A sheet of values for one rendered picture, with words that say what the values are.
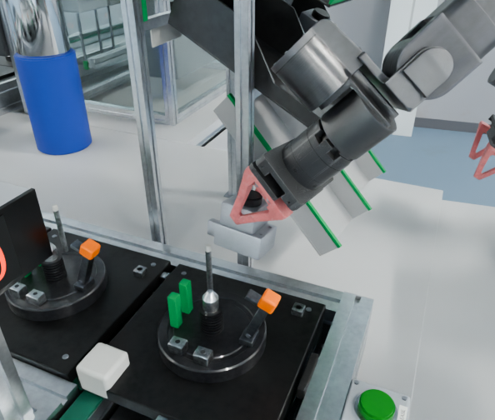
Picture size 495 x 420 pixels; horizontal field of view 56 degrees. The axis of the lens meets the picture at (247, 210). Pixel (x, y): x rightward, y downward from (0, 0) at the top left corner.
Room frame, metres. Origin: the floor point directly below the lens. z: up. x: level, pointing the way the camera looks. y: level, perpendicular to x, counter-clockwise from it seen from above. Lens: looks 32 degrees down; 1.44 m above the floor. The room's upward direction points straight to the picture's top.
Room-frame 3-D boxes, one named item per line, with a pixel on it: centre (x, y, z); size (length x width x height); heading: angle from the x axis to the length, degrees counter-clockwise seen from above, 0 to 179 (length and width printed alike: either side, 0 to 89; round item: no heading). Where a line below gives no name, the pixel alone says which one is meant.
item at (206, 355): (0.38, 0.05, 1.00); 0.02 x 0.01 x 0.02; 67
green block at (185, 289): (0.46, 0.08, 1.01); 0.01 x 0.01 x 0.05; 67
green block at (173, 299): (0.44, 0.09, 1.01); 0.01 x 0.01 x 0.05; 67
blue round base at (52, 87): (1.30, 0.55, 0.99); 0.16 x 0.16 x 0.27
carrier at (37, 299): (0.53, 0.28, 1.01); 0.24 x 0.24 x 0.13; 67
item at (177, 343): (0.40, 0.08, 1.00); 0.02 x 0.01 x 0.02; 67
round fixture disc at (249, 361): (0.43, 0.05, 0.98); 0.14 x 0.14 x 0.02
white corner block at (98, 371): (0.38, 0.17, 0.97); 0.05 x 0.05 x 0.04; 67
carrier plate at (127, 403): (0.43, 0.05, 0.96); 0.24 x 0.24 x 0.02; 67
